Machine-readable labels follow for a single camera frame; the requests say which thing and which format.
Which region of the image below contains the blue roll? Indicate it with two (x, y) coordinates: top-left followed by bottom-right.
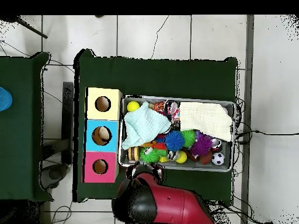
(0, 86), (13, 112)

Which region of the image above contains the large blue spiky ball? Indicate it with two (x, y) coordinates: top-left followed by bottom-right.
(164, 130), (185, 152)

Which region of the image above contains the cream knitted cloth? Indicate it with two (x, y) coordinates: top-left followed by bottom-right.
(179, 101), (234, 142)

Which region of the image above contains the wooden box with three holes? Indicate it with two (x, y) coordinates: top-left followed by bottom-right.
(82, 87), (123, 184)

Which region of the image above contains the dark green table cloth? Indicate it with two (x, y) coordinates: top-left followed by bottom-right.
(73, 48), (239, 203)

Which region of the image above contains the mint knitted cloth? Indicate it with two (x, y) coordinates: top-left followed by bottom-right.
(121, 101), (172, 151)

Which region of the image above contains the small soccer ball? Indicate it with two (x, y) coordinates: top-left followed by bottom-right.
(211, 152), (225, 166)

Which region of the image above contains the wooden yo-yo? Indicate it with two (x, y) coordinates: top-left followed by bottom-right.
(127, 146), (140, 162)

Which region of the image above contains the black stand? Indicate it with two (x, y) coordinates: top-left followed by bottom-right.
(61, 81), (74, 165)

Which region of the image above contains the yellow smooth ball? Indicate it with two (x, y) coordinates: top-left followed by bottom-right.
(126, 100), (141, 113)

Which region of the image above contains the green spiky toy with eyes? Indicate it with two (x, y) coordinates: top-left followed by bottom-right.
(139, 146), (168, 164)

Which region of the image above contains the small green spiky ball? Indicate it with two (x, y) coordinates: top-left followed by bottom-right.
(181, 129), (197, 148)

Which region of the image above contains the silver mesh bin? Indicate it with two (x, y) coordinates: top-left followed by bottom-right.
(117, 94), (237, 173)

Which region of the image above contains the purple spiky ball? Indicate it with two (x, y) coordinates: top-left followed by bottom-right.
(190, 134), (214, 158)

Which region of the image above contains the tiger plush toy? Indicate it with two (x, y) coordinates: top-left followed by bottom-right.
(152, 101), (167, 113)

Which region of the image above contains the green covered side table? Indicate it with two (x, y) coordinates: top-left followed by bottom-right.
(0, 51), (53, 202)

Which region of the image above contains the crushed black can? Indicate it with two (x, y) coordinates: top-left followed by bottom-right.
(164, 100), (180, 116)

